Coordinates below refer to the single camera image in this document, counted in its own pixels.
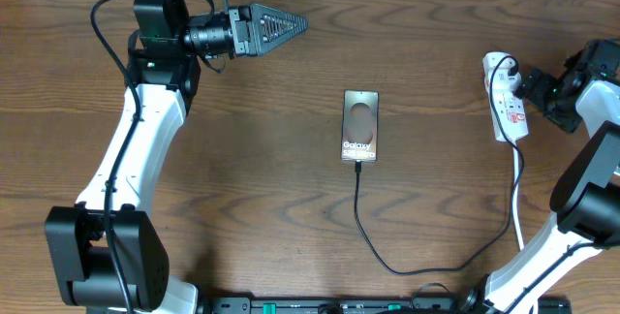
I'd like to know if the white USB charger plug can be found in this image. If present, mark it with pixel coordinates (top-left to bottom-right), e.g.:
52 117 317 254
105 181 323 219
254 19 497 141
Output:
494 61 521 88

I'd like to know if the gold Galaxy smartphone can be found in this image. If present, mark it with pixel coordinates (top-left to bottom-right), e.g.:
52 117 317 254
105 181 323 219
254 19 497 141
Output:
340 89 379 163

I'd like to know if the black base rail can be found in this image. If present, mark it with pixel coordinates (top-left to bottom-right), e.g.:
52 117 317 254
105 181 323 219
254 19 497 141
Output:
198 296 573 314

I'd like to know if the white power strip cord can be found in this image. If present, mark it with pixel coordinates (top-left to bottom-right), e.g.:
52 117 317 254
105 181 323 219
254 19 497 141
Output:
511 140 525 251

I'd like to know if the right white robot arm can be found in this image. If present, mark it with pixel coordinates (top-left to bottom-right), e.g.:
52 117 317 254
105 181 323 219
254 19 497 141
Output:
461 40 619 313

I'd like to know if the black USB charging cable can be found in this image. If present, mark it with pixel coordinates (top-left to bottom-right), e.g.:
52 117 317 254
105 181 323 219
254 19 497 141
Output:
353 54 527 276

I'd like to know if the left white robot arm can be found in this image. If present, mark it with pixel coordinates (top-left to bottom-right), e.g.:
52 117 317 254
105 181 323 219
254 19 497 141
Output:
45 0 308 313

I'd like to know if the white power strip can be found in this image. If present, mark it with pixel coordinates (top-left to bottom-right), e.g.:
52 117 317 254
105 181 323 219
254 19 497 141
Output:
482 51 529 143

